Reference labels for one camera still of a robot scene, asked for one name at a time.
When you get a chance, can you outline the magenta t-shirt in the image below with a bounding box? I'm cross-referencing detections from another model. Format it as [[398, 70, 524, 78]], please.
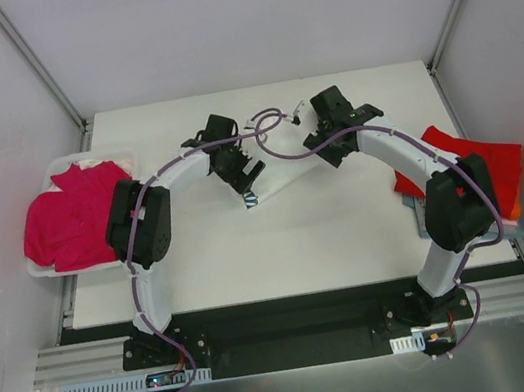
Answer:
[[23, 160, 132, 273]]

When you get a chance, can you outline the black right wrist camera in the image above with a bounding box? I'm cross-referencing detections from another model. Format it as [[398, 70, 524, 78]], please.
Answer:
[[310, 86, 353, 125]]

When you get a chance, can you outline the white slotted cable duct left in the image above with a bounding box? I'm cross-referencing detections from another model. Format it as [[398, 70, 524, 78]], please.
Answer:
[[59, 368, 213, 392]]

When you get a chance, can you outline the pink t-shirt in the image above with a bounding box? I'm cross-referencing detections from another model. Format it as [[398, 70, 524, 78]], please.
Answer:
[[502, 219, 519, 232]]

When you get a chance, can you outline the red t-shirt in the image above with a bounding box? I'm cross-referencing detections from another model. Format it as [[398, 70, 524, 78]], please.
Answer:
[[382, 110, 524, 234]]

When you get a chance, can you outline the grey t-shirt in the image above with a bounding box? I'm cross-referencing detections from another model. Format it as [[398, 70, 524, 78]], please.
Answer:
[[413, 197, 430, 239]]

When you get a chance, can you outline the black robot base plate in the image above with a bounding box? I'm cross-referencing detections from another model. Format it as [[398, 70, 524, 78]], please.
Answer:
[[122, 278, 473, 380]]

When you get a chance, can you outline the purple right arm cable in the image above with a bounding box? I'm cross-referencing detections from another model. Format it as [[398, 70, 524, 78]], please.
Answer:
[[249, 71, 524, 391]]

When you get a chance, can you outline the left rear frame post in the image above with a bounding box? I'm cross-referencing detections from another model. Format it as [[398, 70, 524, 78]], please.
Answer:
[[0, 5, 90, 134]]

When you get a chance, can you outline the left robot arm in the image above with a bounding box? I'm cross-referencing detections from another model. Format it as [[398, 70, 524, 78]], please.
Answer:
[[105, 135, 266, 365]]

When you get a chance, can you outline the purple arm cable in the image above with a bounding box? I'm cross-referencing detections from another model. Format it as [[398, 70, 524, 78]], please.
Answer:
[[13, 128, 303, 392], [249, 71, 524, 391]]

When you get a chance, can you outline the white slotted cable duct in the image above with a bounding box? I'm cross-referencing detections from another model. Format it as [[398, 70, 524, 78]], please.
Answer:
[[59, 368, 213, 392], [389, 332, 426, 355]]

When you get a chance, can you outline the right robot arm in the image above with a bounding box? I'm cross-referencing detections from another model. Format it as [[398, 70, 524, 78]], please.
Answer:
[[303, 104, 505, 324]]

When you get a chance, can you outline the blue-grey t-shirt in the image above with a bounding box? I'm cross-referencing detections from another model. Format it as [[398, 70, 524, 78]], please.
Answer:
[[402, 195, 424, 212]]

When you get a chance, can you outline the white slotted cable duct right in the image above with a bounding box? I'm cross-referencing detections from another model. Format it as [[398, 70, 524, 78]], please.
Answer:
[[389, 332, 426, 355]]

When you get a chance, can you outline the white t-shirt with flower print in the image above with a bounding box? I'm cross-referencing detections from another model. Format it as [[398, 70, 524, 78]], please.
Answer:
[[242, 142, 323, 211]]

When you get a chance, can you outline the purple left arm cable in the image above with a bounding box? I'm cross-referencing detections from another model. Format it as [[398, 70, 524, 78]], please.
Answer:
[[13, 128, 303, 392]]

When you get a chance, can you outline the orange t-shirt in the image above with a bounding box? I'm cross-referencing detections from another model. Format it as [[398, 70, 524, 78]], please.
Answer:
[[508, 200, 522, 221]]

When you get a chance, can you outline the white plastic basket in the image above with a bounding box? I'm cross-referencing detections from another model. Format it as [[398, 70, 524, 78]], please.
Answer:
[[26, 147, 140, 278]]

